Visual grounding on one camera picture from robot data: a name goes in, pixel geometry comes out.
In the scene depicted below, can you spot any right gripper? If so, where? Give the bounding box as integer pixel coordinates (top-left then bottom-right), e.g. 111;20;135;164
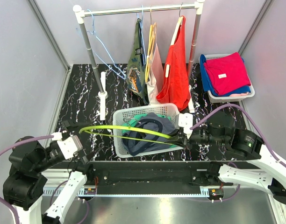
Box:
164;126;227;149

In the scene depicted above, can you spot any lime green hanger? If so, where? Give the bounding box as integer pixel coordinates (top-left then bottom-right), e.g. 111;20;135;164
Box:
78;125;179;145

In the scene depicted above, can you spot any green tank top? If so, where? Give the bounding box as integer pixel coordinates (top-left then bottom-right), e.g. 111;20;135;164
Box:
122;112;178;156

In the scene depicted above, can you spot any blue grey tank top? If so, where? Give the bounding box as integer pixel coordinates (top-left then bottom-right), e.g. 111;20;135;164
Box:
121;112;181;156

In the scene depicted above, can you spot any light blue wire hanger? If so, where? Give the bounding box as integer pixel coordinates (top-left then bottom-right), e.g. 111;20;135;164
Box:
77;9;126;80

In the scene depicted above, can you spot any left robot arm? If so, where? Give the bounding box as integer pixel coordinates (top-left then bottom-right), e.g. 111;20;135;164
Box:
3;120;99;224

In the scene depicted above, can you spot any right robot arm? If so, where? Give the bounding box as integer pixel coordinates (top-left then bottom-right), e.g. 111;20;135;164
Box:
173;112;286;205

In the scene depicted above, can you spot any red tank top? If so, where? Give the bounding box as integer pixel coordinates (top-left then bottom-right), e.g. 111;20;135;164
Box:
157;15;191;111

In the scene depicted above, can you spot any pink tank top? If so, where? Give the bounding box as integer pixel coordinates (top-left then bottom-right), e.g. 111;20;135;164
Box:
147;43;164;105

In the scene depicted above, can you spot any white wooden hanger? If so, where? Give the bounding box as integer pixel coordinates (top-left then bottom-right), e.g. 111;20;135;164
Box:
165;5;183;78

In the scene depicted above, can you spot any olive printed tank top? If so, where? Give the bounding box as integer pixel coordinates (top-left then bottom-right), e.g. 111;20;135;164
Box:
126;18;149;105

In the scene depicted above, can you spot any yellow hanger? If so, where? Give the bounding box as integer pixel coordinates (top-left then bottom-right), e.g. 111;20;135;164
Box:
145;9;157;83

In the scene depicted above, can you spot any blue folded shirt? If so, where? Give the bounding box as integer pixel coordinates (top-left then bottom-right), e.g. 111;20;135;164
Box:
199;54;255;98

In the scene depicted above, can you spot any black marble mat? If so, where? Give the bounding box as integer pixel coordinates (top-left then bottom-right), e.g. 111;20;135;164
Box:
54;64;240;161

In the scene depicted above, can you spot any grey basket with clothes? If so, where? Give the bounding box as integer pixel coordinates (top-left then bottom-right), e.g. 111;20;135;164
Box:
199;54;255;103

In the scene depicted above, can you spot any white laundry basket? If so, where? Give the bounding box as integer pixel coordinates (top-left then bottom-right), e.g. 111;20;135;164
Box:
113;103;179;158

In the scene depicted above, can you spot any magenta folded shirt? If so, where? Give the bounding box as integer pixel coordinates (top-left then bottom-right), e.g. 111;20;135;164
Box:
205;52;251;95

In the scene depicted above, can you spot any clothes rack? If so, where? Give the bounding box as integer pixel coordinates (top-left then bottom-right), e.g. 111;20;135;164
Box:
73;0;204;121

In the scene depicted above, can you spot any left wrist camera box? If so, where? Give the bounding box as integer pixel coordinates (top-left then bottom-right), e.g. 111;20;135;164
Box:
52;132;83;160

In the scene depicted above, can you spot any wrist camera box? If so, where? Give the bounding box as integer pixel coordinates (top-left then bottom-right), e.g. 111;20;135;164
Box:
52;132;83;160
175;113;193;139

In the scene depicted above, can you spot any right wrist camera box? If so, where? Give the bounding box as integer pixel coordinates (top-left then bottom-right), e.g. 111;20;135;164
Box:
175;113;193;139

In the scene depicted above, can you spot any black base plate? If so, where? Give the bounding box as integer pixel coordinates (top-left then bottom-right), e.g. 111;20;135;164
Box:
39;160;263;196

